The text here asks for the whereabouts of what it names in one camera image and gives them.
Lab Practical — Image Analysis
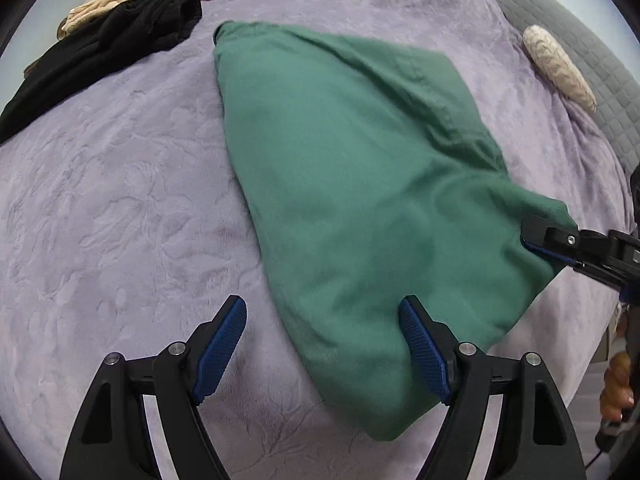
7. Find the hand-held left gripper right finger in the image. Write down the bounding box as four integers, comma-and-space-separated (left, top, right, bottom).
398, 295, 586, 480

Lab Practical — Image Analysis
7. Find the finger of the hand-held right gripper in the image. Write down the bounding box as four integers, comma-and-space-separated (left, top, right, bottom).
520, 216, 581, 252
522, 242, 584, 269

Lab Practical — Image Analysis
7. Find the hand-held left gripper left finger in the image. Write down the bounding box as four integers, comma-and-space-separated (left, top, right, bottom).
59, 295, 248, 480

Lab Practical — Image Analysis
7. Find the green button-up shirt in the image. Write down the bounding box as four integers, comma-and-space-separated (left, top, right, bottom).
212, 20, 576, 442

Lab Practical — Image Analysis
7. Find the person's right hand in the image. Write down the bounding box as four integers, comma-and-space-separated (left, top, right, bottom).
600, 310, 636, 423

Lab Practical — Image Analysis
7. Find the small cream knit item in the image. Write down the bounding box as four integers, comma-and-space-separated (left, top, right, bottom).
522, 25, 598, 113

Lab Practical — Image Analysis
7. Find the purple plush blanket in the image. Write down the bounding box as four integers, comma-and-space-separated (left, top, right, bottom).
0, 0, 633, 480

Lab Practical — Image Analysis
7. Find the grey quilted pillow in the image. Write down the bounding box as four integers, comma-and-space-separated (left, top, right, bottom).
470, 0, 640, 176

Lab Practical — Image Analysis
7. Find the black garment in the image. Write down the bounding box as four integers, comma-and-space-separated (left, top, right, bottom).
0, 0, 203, 145

